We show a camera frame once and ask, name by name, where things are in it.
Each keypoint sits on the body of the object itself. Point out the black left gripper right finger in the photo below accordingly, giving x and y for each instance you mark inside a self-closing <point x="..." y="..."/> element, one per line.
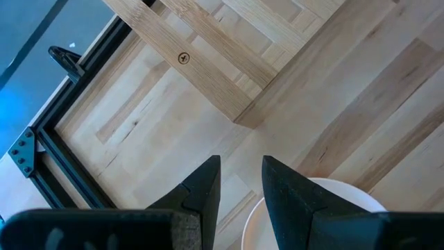
<point x="295" y="208"/>

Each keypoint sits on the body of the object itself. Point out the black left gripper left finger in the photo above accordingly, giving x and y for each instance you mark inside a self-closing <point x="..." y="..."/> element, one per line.
<point x="194" y="208"/>

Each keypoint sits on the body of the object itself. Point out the cream plate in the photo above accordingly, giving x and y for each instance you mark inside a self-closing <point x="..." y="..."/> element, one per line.
<point x="256" y="230"/>

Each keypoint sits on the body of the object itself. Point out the wooden slatted shelf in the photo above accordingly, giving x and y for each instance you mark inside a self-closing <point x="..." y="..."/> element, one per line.
<point x="208" y="83"/>

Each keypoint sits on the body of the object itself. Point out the black table frame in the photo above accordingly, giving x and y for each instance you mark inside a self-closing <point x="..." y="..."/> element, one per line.
<point x="92" y="66"/>

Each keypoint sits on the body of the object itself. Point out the black corner bracket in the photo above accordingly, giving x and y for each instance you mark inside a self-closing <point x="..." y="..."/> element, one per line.
<point x="22" y="152"/>

